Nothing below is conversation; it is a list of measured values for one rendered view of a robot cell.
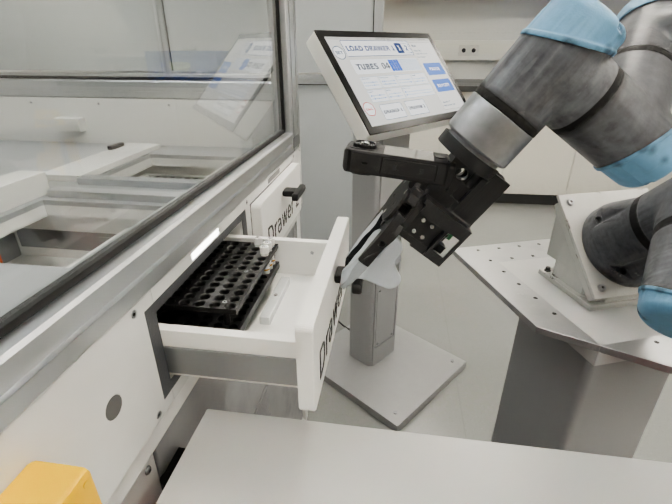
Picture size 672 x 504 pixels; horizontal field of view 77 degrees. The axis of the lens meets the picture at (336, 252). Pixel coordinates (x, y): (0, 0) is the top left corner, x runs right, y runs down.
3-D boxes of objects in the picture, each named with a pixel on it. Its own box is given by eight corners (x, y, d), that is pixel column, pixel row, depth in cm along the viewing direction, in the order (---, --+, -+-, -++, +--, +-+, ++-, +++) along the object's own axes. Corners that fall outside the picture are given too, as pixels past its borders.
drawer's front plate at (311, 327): (348, 278, 70) (349, 215, 65) (315, 414, 44) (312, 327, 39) (337, 277, 70) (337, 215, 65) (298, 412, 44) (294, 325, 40)
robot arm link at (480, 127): (480, 95, 39) (468, 87, 46) (446, 136, 41) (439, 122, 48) (541, 145, 40) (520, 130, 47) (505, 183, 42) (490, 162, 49)
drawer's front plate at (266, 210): (301, 208, 100) (299, 162, 95) (265, 265, 74) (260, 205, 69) (294, 208, 100) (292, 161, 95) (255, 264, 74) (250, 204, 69)
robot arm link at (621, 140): (710, 93, 42) (635, 22, 40) (694, 177, 38) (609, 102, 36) (631, 131, 49) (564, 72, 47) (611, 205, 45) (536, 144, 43)
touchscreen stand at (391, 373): (465, 367, 171) (510, 99, 126) (396, 433, 142) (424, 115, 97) (370, 317, 202) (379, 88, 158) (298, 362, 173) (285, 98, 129)
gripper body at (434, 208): (434, 272, 47) (517, 189, 42) (372, 227, 46) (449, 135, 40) (430, 243, 54) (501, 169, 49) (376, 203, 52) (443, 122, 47)
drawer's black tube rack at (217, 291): (280, 281, 65) (278, 243, 63) (241, 356, 50) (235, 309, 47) (145, 271, 68) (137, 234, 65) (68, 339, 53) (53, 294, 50)
